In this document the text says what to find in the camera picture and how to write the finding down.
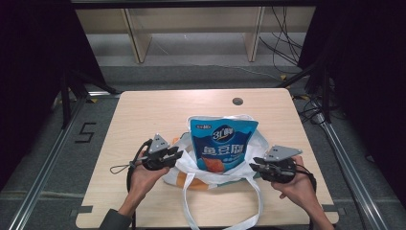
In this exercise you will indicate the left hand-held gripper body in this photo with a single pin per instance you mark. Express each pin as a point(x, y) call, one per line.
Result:
point(158, 143)

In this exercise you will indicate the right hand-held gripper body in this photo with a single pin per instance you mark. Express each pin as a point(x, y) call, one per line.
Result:
point(282, 152)

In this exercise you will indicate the white teal orange tote bag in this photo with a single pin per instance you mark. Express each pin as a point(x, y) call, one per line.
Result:
point(191, 166)

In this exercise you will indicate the blue snack packet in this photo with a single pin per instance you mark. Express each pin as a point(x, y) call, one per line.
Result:
point(221, 143)

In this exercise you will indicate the person's right hand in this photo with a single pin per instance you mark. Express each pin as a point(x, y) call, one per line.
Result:
point(300, 187)

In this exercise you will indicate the person's left hand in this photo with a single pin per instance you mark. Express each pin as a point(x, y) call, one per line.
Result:
point(143, 182)

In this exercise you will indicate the black metal stand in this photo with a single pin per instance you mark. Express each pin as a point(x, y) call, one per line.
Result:
point(66, 102)
point(325, 96)

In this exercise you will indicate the grey tape strip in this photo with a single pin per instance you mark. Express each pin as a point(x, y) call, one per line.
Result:
point(333, 209)
point(84, 210)

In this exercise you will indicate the person's grey sleeve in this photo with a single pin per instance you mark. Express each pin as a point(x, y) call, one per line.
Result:
point(115, 221)

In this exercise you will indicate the black curtain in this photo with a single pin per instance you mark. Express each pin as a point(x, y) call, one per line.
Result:
point(32, 80)
point(370, 80)

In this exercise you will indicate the aluminium floor rail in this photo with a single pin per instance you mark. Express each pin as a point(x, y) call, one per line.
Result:
point(351, 175)
point(48, 166)

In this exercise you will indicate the black frame bar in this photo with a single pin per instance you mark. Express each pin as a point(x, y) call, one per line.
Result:
point(191, 3)

